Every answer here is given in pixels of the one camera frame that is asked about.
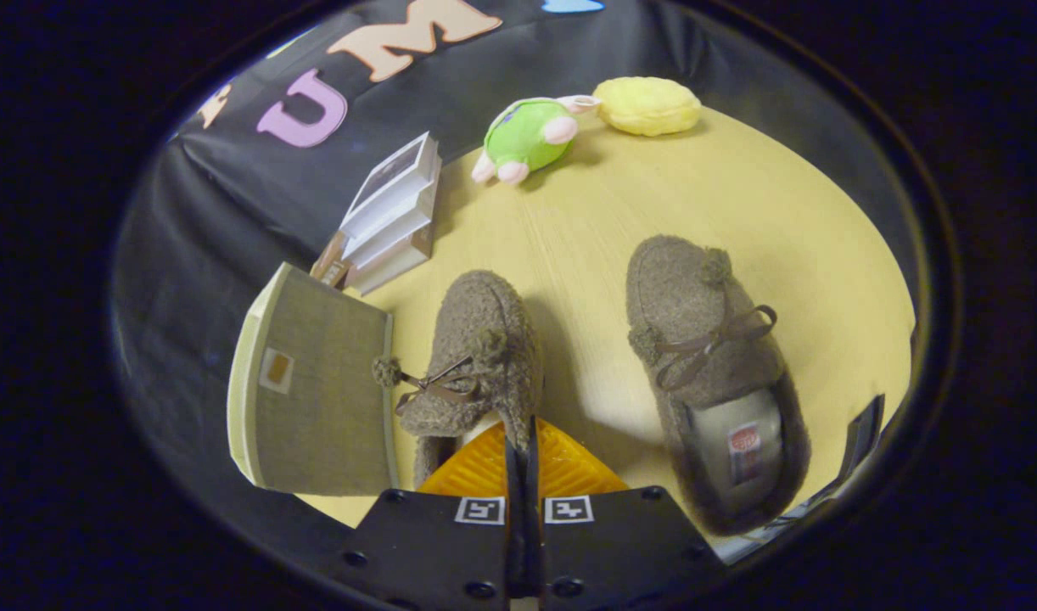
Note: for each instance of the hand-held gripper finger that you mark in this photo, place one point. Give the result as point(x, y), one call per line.
point(533, 475)
point(515, 475)

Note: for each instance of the green and pink plush toy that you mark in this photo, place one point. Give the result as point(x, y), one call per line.
point(523, 136)

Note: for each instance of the grey fabric storage box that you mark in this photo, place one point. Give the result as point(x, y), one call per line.
point(323, 399)

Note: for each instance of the brown flat cardboard box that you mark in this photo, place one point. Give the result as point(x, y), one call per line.
point(332, 263)

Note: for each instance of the yellow plush toy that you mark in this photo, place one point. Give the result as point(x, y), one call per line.
point(646, 106)

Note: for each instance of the black flat panel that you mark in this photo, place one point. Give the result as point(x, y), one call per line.
point(862, 433)

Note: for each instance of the tan spine book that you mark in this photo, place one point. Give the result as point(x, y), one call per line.
point(391, 267)

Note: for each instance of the brown fuzzy shoe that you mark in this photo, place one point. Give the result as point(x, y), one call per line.
point(680, 288)
point(476, 314)

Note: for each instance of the black backdrop cloth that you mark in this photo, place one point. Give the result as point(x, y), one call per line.
point(230, 195)

